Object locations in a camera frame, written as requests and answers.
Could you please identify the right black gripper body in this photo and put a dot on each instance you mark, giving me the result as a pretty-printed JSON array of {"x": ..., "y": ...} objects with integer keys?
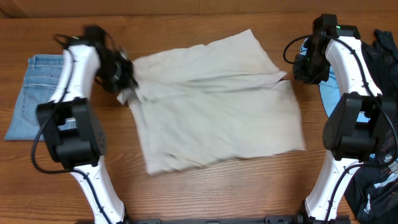
[{"x": 313, "y": 69}]

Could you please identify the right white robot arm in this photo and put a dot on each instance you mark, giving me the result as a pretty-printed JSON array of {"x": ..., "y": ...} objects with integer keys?
[{"x": 344, "y": 54}]

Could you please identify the folded light blue jeans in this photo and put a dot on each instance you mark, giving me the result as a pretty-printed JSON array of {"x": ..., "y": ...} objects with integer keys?
[{"x": 40, "y": 81}]

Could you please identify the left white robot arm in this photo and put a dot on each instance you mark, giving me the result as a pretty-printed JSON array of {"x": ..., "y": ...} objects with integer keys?
[{"x": 72, "y": 131}]

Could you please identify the black aluminium frame rail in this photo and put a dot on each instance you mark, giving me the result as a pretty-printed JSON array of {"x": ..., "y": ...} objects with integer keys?
[{"x": 214, "y": 220}]

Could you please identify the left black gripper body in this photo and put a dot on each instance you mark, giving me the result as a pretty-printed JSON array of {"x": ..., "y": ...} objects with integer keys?
[{"x": 115, "y": 77}]

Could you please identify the beige cotton shorts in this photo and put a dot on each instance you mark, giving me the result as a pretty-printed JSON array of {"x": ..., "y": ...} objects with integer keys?
[{"x": 208, "y": 103}]

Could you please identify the light blue shirt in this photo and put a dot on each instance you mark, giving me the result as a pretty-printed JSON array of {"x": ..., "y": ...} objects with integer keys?
[{"x": 332, "y": 93}]

